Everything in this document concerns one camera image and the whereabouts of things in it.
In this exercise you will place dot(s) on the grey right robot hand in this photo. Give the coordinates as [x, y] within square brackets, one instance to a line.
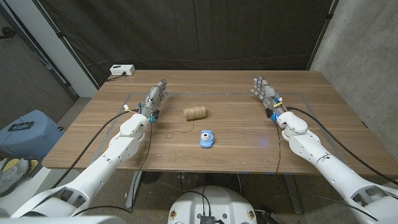
[269, 96]

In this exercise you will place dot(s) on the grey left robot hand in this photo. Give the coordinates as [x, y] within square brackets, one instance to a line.
[152, 104]

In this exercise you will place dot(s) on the jute twine roll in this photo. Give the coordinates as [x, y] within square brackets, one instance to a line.
[195, 112]

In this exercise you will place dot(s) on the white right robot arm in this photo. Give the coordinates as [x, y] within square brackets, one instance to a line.
[326, 165]

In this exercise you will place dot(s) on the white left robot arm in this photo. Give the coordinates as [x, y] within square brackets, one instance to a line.
[102, 165]

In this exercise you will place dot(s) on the white power strip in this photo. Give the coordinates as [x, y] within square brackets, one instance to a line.
[122, 69]

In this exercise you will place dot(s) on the black backdrop pole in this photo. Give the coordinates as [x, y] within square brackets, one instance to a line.
[66, 43]
[321, 35]

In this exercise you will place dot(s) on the black backdrop curtain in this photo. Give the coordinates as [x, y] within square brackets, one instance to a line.
[199, 34]

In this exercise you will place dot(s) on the grey table leg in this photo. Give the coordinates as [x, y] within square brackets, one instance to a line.
[293, 193]
[133, 189]

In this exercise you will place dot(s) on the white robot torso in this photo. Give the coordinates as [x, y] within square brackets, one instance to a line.
[214, 202]

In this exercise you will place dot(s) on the blue plastic bin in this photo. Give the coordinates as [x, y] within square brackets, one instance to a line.
[31, 140]

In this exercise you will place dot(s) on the grey perforated panel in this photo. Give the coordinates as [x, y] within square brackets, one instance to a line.
[28, 77]

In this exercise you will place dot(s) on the yellow foot pedal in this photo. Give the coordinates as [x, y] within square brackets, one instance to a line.
[33, 164]
[11, 162]

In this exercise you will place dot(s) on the grey sneaker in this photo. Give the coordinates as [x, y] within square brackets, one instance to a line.
[12, 175]

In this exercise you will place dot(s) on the blue toy camera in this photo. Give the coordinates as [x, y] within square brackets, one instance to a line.
[206, 140]

